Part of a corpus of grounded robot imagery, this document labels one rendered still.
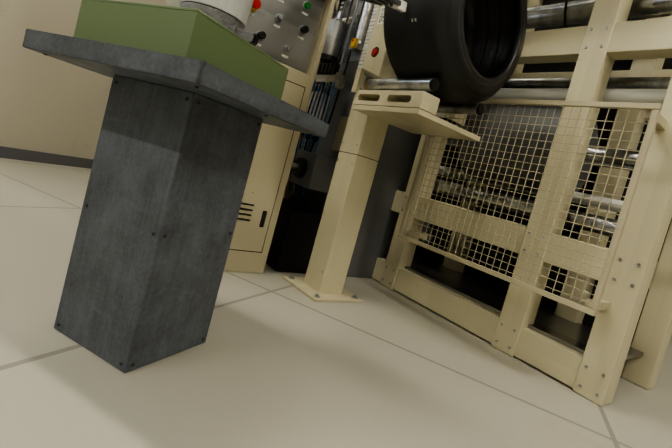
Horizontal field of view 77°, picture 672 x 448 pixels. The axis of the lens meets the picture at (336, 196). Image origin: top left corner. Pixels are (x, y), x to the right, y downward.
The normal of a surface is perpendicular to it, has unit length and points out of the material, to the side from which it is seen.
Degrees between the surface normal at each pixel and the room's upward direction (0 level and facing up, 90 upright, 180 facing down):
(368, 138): 90
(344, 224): 90
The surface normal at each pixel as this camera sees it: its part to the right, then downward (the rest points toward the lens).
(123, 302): -0.40, -0.05
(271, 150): 0.58, 0.21
